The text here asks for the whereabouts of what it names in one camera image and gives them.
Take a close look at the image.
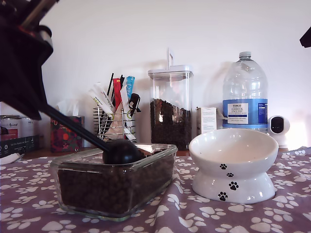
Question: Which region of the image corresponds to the beige paper packet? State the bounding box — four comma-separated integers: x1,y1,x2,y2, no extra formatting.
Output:
106,112,127,142

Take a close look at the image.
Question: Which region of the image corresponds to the small white round camera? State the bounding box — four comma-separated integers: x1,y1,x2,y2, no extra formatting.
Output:
267,116,290,149

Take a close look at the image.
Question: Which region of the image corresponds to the purple paw-print tablecloth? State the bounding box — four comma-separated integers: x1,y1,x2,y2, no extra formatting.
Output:
0,146,311,233

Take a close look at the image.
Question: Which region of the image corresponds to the plain white tin can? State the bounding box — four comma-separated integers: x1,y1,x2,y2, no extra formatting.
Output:
21,117,39,138

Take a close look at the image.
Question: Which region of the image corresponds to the black straw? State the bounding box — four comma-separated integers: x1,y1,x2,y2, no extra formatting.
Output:
106,73,115,98

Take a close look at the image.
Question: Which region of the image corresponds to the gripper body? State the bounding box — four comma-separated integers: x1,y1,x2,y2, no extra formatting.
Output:
0,0,60,29

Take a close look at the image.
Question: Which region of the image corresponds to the large clear water bottle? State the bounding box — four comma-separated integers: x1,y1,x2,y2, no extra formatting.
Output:
222,51,268,133

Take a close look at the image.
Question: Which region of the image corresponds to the black clip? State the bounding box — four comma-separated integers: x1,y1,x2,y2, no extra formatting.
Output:
128,93,141,117

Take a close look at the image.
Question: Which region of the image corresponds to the dark green cardboard tray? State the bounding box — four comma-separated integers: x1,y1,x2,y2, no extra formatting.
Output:
0,135,40,159

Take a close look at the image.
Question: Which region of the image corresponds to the white paw-print cat bowl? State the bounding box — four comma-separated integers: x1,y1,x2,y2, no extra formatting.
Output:
188,128,279,204

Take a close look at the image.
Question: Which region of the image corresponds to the brown cat food kibble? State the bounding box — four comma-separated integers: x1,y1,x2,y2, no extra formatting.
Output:
57,149,174,215
150,98,192,150

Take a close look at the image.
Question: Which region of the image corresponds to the white black-print sachet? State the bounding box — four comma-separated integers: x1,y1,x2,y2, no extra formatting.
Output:
94,82,115,107

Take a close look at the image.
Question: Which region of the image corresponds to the blue sachet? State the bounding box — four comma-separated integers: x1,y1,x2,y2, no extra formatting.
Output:
125,76,136,97

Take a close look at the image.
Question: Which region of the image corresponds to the white plate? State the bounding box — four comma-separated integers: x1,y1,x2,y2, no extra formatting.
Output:
0,153,24,166

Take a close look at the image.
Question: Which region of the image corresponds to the black plastic measuring spoon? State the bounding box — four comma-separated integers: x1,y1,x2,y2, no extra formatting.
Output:
38,101,147,166

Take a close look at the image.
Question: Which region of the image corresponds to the small white cardboard box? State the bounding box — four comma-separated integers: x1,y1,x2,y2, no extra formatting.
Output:
196,107,218,137

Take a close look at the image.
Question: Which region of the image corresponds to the rectangular glass food container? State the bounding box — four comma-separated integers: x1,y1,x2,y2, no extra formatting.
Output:
50,143,178,222

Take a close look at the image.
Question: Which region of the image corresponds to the red-labelled tin can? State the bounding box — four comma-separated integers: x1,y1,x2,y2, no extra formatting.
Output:
0,114,22,141

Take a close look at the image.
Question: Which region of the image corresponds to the white tissue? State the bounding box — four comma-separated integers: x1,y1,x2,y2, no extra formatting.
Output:
56,99,80,117

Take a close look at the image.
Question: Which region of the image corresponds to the white green-print sachet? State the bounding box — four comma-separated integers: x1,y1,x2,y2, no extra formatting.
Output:
87,87,115,117

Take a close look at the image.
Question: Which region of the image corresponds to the tall clear white-lidded jar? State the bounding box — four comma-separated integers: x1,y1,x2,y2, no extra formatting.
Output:
147,48,194,151

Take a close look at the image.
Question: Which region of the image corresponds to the floral tissue box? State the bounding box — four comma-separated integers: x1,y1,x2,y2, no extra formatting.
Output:
50,116,85,153

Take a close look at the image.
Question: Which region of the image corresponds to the plain white sachet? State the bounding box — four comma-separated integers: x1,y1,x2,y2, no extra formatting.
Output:
120,84,137,142

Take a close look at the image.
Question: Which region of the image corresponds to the chrome wire basket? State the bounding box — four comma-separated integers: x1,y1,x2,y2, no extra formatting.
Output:
93,106,137,148

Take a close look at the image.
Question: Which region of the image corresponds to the red sachet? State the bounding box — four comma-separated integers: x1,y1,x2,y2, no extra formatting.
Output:
113,78,124,111

